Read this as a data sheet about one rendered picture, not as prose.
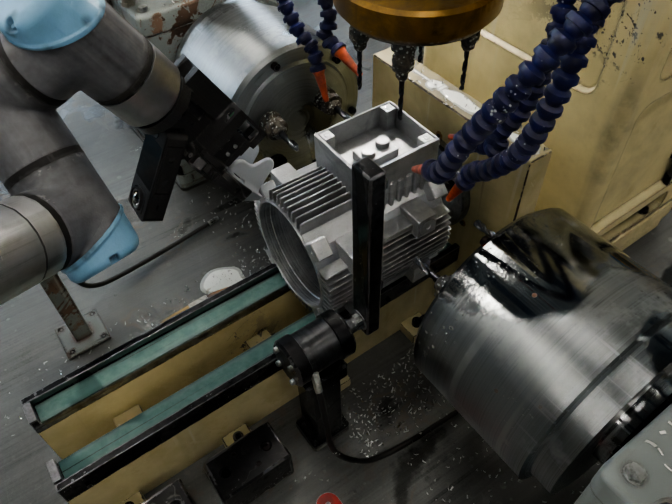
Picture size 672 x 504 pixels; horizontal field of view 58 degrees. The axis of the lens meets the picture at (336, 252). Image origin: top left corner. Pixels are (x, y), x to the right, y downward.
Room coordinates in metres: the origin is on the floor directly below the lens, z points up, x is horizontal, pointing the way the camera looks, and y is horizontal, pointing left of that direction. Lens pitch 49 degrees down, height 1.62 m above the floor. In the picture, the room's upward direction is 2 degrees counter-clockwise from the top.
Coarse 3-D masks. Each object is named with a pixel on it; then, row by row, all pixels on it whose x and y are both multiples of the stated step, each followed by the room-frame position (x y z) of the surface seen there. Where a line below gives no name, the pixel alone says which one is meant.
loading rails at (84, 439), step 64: (448, 256) 0.59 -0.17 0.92; (192, 320) 0.49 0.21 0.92; (256, 320) 0.52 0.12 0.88; (384, 320) 0.52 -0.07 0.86; (64, 384) 0.40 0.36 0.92; (128, 384) 0.41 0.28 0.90; (192, 384) 0.39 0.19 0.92; (256, 384) 0.40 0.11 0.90; (64, 448) 0.35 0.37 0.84; (128, 448) 0.31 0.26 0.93; (192, 448) 0.34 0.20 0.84
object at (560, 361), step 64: (512, 256) 0.38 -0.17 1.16; (576, 256) 0.38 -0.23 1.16; (448, 320) 0.35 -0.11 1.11; (512, 320) 0.32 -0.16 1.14; (576, 320) 0.31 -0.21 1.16; (640, 320) 0.30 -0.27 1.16; (448, 384) 0.31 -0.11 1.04; (512, 384) 0.27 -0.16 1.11; (576, 384) 0.26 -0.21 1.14; (640, 384) 0.25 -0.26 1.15; (512, 448) 0.24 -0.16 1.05; (576, 448) 0.22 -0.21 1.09
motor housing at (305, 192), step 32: (288, 192) 0.55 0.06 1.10; (320, 192) 0.54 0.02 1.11; (416, 192) 0.57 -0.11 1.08; (288, 224) 0.60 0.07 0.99; (320, 224) 0.51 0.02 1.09; (384, 224) 0.53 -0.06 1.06; (448, 224) 0.55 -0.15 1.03; (288, 256) 0.57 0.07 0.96; (384, 256) 0.50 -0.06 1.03; (320, 288) 0.46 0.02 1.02; (352, 288) 0.46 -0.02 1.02
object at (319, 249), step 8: (264, 184) 0.58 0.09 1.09; (272, 184) 0.58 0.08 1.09; (424, 184) 0.57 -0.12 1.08; (432, 184) 0.57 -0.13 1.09; (440, 184) 0.57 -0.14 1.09; (264, 192) 0.57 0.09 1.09; (432, 192) 0.56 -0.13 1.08; (440, 192) 0.56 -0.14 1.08; (312, 240) 0.49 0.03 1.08; (320, 240) 0.48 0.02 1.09; (312, 248) 0.47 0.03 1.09; (320, 248) 0.47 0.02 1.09; (328, 248) 0.47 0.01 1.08; (312, 256) 0.47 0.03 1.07; (320, 256) 0.46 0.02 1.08; (328, 256) 0.47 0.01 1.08; (432, 256) 0.56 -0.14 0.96; (320, 312) 0.47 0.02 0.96
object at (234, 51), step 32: (256, 0) 0.93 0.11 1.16; (192, 32) 0.88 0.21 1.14; (224, 32) 0.84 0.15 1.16; (256, 32) 0.83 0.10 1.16; (288, 32) 0.82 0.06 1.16; (224, 64) 0.79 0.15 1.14; (256, 64) 0.76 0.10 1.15; (288, 64) 0.78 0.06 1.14; (256, 96) 0.74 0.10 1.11; (288, 96) 0.77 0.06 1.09; (320, 96) 0.79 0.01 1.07; (352, 96) 0.84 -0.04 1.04; (288, 128) 0.77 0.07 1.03; (320, 128) 0.80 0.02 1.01; (256, 160) 0.73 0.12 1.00; (288, 160) 0.76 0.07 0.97
